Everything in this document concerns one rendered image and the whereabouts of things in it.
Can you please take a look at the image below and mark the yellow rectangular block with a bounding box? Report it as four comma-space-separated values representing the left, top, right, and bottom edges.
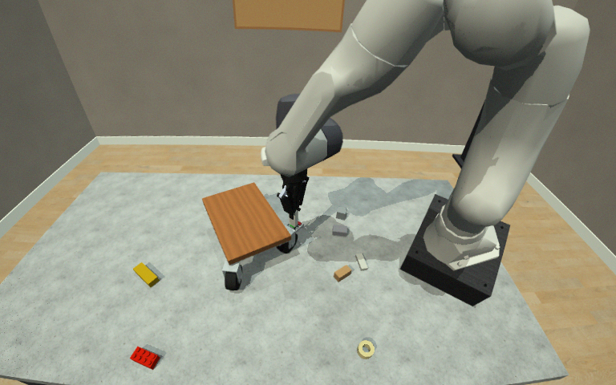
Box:
133, 262, 159, 287

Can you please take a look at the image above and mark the beige roll of masking tape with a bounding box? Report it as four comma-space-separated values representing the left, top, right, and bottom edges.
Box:
357, 340, 375, 359

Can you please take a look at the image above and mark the tan rectangular block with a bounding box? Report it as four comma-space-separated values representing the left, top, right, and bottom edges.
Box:
334, 265, 351, 282

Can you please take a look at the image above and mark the red toy brick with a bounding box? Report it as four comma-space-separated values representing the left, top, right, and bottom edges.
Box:
130, 347, 160, 370

